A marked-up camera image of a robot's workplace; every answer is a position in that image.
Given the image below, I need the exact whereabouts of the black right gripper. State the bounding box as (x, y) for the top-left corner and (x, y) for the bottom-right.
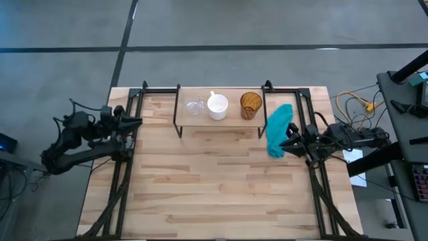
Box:
(279, 123), (330, 158)

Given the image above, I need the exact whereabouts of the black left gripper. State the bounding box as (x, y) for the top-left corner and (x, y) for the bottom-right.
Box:
(98, 106), (143, 141)

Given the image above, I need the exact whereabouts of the amber faceted plastic cup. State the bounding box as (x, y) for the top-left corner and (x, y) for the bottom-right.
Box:
(239, 92), (263, 121)

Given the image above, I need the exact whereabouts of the clear glass mug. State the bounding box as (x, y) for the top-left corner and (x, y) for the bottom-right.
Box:
(185, 96), (206, 117)

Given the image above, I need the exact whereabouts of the white ceramic mug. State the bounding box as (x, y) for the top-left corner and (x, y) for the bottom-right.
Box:
(207, 90), (229, 121)

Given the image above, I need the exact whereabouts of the teal cloth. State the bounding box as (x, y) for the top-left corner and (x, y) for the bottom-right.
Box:
(265, 103), (295, 159)

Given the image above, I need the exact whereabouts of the white paper sheet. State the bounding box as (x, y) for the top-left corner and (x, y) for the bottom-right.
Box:
(343, 148), (368, 188)

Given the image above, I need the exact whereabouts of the black slanted support bar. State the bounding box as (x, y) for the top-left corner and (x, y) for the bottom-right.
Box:
(346, 142), (404, 178)

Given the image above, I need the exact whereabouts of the dark grey side table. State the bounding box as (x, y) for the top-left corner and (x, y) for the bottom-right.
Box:
(377, 68), (428, 241)

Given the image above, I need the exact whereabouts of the grey stand leg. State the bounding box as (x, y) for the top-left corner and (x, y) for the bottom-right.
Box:
(0, 149), (55, 177)

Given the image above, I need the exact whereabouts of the black tool on side table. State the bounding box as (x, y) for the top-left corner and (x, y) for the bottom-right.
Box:
(390, 99), (428, 119)

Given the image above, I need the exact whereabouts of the black device with blue light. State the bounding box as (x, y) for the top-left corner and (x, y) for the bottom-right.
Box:
(0, 133), (19, 155)

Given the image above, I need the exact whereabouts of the dark keypad with coloured keys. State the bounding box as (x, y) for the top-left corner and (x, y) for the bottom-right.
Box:
(411, 163), (428, 203)

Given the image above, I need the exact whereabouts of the black slanted pole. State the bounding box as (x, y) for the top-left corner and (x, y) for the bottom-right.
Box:
(391, 50), (428, 83)

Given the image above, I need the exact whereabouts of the small teal box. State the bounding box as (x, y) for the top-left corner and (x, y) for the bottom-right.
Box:
(410, 71), (428, 87)

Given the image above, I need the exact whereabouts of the yellow cable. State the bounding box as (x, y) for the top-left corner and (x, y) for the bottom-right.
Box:
(336, 90), (385, 116)

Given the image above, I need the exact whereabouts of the black metal table frame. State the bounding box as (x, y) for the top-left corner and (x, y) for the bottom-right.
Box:
(76, 80), (365, 240)

